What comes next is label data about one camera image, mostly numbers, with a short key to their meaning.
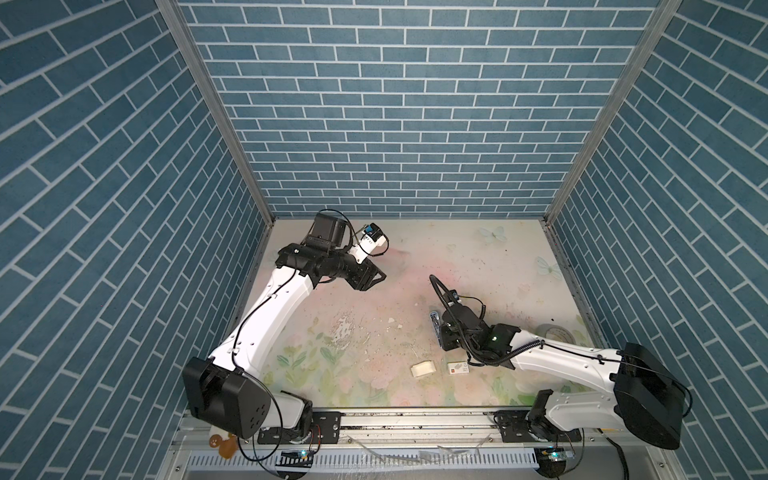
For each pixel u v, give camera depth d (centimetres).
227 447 71
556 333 89
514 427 74
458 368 82
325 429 74
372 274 66
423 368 83
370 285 68
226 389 38
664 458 72
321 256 53
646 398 42
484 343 62
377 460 70
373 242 66
